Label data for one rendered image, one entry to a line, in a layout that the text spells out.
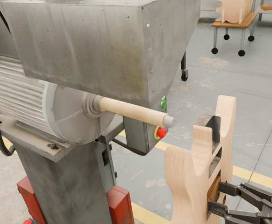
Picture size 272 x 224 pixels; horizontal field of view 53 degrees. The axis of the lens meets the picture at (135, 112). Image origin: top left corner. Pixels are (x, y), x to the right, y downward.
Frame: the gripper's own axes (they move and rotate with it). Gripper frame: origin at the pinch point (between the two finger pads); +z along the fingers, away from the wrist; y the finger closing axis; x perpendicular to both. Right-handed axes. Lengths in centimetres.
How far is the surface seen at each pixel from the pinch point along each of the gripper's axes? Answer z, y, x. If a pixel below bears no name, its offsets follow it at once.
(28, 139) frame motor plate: 53, -15, 10
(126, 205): 46, 17, -44
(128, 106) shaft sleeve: 20.2, -6.4, 24.6
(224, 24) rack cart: 108, 353, -30
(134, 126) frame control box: 34.8, 15.0, 3.2
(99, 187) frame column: 48, 5, -24
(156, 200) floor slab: 61, 69, -97
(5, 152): 69, -16, 0
